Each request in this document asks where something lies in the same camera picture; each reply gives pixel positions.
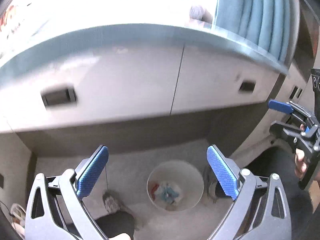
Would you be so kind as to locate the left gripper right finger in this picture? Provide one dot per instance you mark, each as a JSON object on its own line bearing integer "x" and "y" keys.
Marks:
{"x": 223, "y": 172}

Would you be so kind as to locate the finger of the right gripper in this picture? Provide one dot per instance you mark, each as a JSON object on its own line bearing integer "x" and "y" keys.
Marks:
{"x": 282, "y": 107}

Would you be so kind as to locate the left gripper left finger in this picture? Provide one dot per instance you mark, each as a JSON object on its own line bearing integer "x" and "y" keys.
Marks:
{"x": 89, "y": 170}

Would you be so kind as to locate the blue cloud snack bag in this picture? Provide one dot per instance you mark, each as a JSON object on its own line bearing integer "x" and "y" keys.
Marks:
{"x": 168, "y": 193}

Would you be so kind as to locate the red snack wrapper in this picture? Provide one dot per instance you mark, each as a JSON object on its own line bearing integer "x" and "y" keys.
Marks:
{"x": 153, "y": 190}

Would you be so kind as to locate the white round trash bin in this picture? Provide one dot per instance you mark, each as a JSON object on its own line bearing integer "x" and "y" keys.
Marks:
{"x": 188, "y": 179}

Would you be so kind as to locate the person's right hand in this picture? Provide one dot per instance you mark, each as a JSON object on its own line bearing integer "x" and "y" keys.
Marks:
{"x": 300, "y": 165}

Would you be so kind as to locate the right sneaker shoe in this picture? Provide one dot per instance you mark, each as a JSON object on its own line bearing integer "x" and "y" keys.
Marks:
{"x": 212, "y": 188}

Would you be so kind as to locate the sneaker shoe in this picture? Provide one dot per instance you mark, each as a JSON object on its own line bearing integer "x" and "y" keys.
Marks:
{"x": 113, "y": 204}
{"x": 212, "y": 188}

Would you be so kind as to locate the left sneaker shoe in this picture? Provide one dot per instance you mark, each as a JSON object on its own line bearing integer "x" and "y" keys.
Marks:
{"x": 113, "y": 204}

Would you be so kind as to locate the teal curtain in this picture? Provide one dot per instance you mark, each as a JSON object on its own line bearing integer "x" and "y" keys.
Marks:
{"x": 272, "y": 25}

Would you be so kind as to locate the teal bed mattress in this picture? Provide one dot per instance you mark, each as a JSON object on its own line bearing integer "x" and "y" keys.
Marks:
{"x": 80, "y": 40}

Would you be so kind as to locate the pink patterned quilt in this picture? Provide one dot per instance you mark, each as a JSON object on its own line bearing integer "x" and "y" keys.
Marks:
{"x": 21, "y": 20}

